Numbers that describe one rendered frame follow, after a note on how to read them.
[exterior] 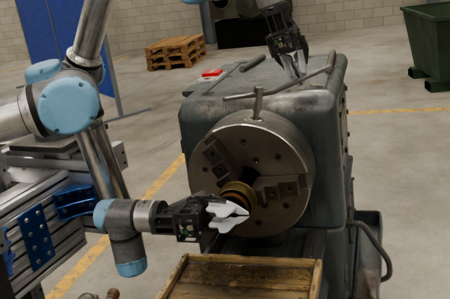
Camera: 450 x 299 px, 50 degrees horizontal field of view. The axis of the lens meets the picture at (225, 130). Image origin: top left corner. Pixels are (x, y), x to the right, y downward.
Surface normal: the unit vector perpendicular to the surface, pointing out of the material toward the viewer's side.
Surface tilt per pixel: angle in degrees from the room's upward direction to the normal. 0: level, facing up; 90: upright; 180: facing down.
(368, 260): 0
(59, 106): 89
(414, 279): 0
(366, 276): 0
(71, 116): 89
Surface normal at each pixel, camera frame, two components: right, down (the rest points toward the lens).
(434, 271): -0.14, -0.94
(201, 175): -0.28, 0.34
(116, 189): 0.55, 0.15
